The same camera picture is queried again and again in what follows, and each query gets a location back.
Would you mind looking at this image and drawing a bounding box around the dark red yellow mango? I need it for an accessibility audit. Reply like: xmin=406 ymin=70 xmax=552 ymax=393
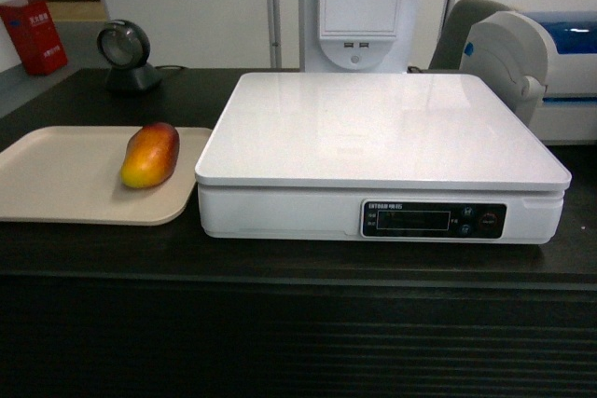
xmin=119 ymin=122 xmax=180 ymax=188

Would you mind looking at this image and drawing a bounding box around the white digital checkout scale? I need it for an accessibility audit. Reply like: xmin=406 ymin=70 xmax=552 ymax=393
xmin=195 ymin=73 xmax=572 ymax=244

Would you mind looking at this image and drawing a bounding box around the black checkout counter cabinet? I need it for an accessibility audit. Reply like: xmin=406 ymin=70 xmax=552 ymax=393
xmin=1 ymin=146 xmax=596 ymax=397

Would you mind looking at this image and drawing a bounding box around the white receipt printer kiosk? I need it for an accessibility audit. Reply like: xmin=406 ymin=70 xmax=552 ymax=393
xmin=298 ymin=0 xmax=449 ymax=73

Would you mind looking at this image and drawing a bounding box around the black barcode scanner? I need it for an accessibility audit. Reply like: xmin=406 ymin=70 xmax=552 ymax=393
xmin=96 ymin=20 xmax=162 ymax=95

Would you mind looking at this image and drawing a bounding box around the beige plastic tray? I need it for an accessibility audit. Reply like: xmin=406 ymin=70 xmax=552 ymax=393
xmin=1 ymin=126 xmax=211 ymax=226

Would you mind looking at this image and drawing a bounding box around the white blue label printer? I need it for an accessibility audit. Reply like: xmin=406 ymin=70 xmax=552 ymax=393
xmin=460 ymin=10 xmax=596 ymax=144

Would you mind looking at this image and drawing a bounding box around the red fire extinguisher box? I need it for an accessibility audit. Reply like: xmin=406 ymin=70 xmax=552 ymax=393
xmin=1 ymin=0 xmax=68 ymax=75

